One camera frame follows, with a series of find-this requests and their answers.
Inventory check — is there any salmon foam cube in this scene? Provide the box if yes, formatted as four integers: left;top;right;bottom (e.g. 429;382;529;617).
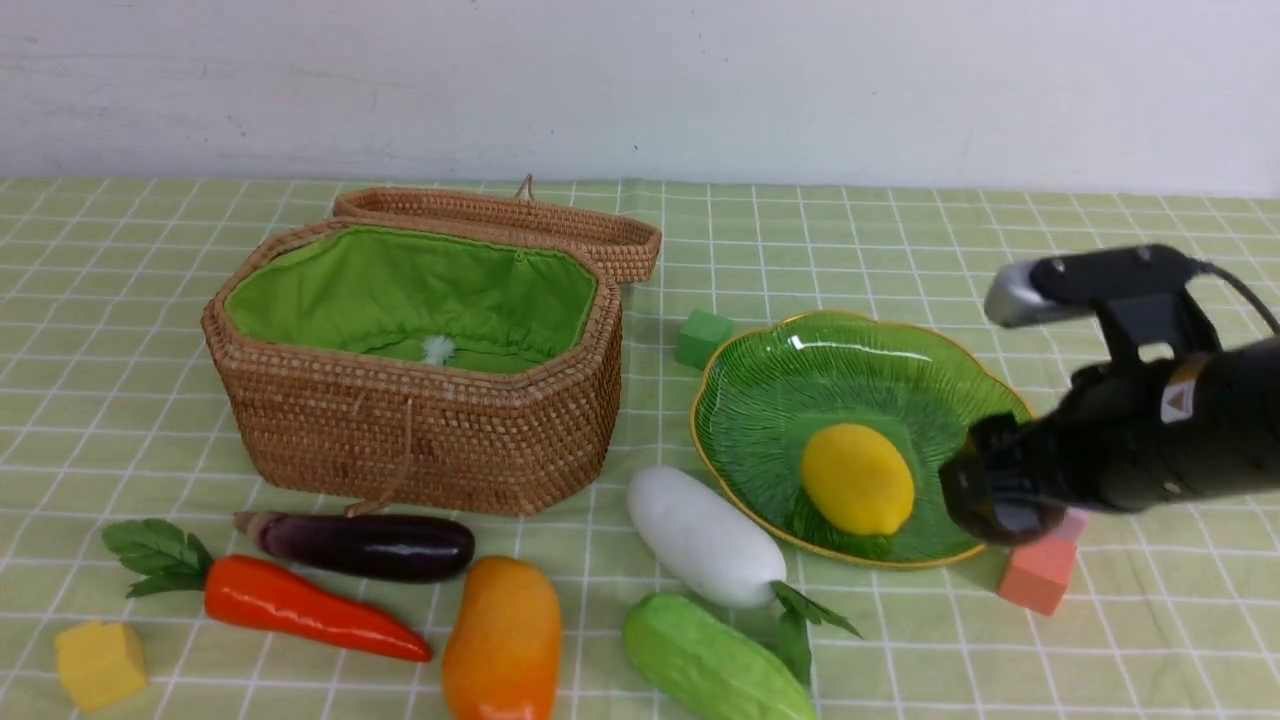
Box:
998;536;1078;616

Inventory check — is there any pink foam cube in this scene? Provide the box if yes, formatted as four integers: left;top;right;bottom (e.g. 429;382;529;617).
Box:
1050;509;1089;546

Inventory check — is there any green toy cucumber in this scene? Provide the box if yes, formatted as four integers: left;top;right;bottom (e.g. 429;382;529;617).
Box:
621;592;818;719

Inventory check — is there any green foam cube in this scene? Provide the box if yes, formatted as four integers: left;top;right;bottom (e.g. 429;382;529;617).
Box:
675;309;735;370

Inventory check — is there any purple toy eggplant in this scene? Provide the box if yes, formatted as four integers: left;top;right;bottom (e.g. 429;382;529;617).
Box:
233;511;476;584

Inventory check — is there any yellow toy lemon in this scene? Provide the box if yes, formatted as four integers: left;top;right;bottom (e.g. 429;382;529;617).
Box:
800;423;916;536

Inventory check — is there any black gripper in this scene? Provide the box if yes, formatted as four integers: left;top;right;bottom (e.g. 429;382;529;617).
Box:
940;337;1279;543

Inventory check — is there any green glass leaf plate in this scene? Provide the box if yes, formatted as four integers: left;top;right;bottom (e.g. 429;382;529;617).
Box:
690;311;1033;570

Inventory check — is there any woven wicker basket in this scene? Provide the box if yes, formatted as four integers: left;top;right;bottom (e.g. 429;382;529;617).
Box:
201;218;623;516

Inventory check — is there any orange toy carrot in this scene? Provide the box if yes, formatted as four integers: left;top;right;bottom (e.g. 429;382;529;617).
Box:
100;518;433;664

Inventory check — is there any white toy radish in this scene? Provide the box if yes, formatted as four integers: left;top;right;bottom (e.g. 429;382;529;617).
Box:
627;465;859;687

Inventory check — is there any woven wicker basket lid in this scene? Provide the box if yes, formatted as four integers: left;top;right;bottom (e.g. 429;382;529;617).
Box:
332;176;663;284

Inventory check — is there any yellow foam cube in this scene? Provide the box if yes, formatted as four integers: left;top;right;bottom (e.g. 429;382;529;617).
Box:
54;620;148;714

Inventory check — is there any orange toy mango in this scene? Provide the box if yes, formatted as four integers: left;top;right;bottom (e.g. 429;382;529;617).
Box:
442;556;563;719

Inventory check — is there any dark purple passion fruit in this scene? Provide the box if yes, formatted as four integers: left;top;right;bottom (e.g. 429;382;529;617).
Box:
970;500;1068;547

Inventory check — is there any green checkered tablecloth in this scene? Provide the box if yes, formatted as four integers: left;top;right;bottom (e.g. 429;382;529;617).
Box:
1;178;1279;719

